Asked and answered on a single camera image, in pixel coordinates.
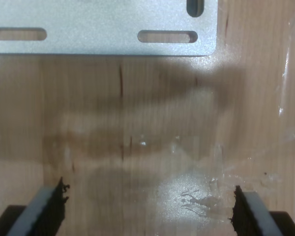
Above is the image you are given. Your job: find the grey slotted metal plate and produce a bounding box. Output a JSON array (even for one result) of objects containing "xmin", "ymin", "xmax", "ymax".
[{"xmin": 0, "ymin": 0, "xmax": 217, "ymax": 57}]

